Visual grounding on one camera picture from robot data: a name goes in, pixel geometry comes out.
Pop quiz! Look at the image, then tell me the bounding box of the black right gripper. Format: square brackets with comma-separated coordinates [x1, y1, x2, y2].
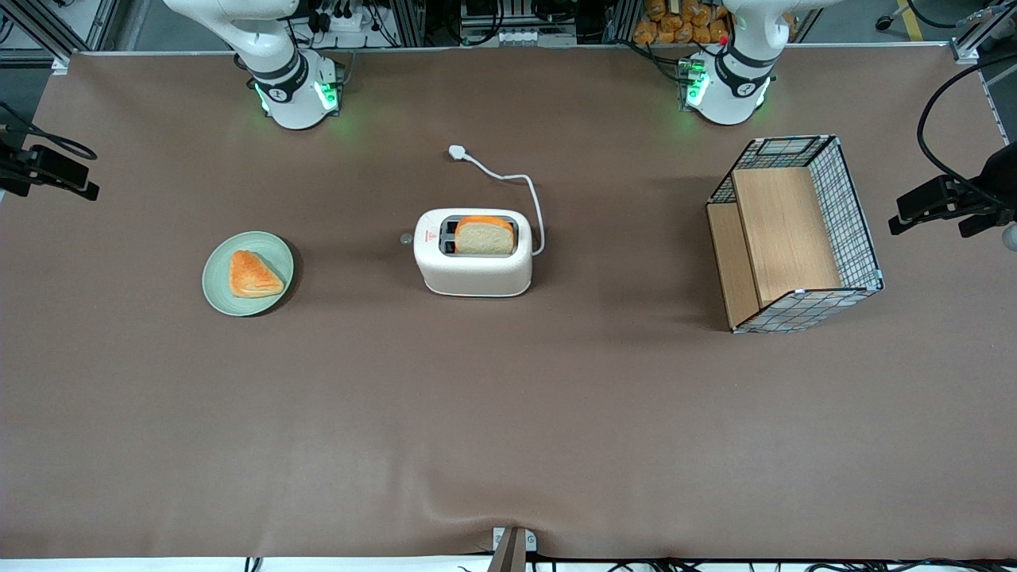
[0, 141, 101, 201]

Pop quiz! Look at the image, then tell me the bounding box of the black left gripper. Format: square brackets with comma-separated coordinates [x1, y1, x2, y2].
[888, 141, 1017, 236]

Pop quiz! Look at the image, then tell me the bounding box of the white two-slot toaster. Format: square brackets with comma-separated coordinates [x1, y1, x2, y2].
[400, 208, 534, 298]

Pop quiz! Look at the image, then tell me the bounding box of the triangular orange toasted sandwich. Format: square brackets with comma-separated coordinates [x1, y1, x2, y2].
[229, 250, 285, 299]

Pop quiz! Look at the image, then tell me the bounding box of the pale green round plate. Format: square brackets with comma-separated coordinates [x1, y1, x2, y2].
[202, 231, 295, 317]

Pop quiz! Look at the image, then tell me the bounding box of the bag of bread rolls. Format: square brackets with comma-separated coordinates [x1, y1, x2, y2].
[633, 0, 733, 46]

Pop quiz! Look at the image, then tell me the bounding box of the white power strip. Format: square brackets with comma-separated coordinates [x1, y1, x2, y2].
[311, 0, 368, 34]

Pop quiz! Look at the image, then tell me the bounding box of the bread slice with orange crust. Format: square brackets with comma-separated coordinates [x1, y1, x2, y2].
[454, 216, 516, 256]

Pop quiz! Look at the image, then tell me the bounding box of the brown table cover cloth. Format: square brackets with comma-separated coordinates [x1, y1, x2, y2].
[0, 44, 1017, 562]

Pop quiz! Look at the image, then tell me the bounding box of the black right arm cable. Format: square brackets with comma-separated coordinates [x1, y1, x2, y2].
[0, 102, 99, 161]

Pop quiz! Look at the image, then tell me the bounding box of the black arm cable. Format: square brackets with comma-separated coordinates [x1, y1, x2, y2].
[917, 54, 1017, 211]
[0, 102, 99, 161]

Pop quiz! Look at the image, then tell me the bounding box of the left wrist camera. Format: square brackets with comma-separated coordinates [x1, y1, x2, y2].
[959, 208, 1017, 253]

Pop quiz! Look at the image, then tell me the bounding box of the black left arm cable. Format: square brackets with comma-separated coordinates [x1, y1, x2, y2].
[917, 54, 1017, 211]

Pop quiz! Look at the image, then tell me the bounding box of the aluminium frame profile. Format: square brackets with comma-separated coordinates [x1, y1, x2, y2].
[949, 0, 1017, 64]
[0, 0, 120, 74]

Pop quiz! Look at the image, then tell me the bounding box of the wire basket with wooden shelf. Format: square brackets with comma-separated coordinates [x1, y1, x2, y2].
[706, 135, 885, 334]

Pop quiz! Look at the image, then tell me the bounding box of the white toaster power cord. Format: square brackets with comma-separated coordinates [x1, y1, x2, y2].
[448, 145, 547, 257]

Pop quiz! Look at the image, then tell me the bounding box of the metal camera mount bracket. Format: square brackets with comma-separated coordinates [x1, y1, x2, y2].
[491, 527, 538, 572]

